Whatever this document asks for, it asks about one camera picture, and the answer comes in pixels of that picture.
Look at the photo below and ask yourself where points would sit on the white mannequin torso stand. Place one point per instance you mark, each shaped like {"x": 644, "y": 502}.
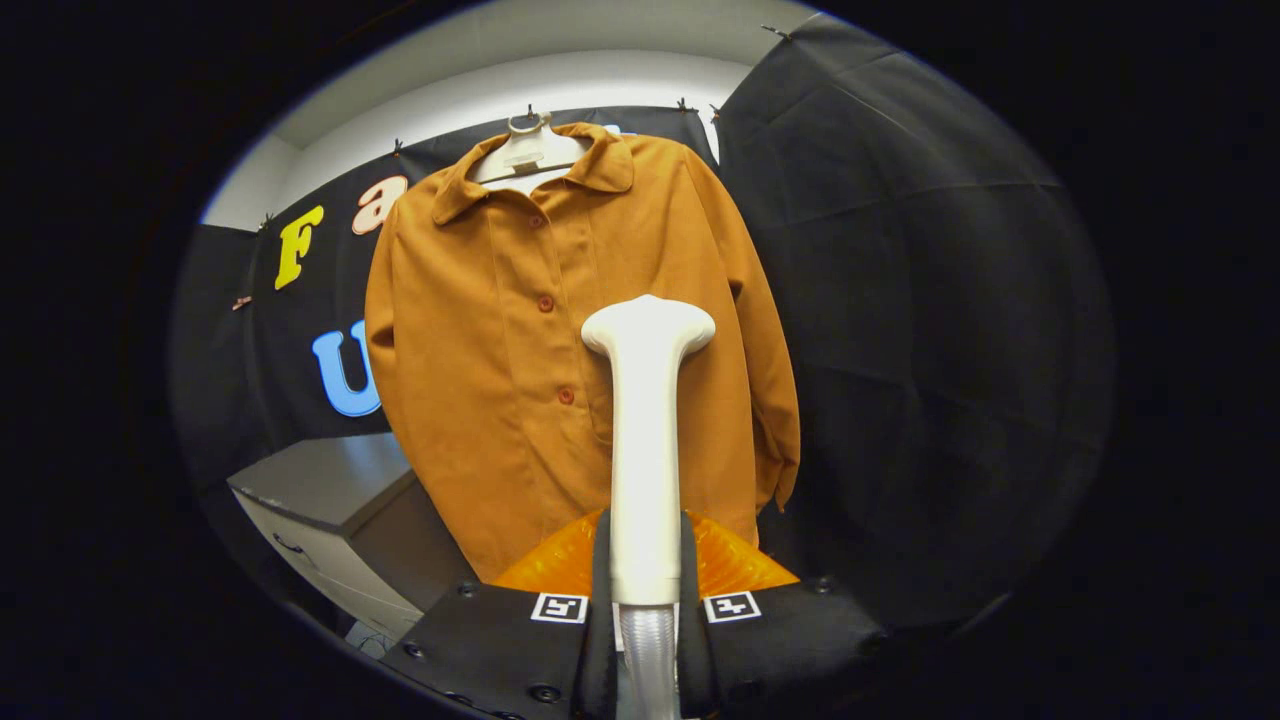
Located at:
{"x": 525, "y": 150}

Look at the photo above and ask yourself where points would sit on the orange button-up shirt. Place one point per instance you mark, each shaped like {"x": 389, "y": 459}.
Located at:
{"x": 480, "y": 380}

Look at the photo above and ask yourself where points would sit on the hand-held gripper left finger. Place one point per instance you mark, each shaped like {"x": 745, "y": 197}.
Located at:
{"x": 600, "y": 640}

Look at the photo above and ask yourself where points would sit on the row of black cloth clips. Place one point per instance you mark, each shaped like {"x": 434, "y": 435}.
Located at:
{"x": 530, "y": 112}

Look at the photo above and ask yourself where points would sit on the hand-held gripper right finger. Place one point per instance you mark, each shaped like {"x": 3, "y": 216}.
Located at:
{"x": 693, "y": 650}

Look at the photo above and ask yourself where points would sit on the grey drawer cabinet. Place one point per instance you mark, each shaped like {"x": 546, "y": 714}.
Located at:
{"x": 330, "y": 480}

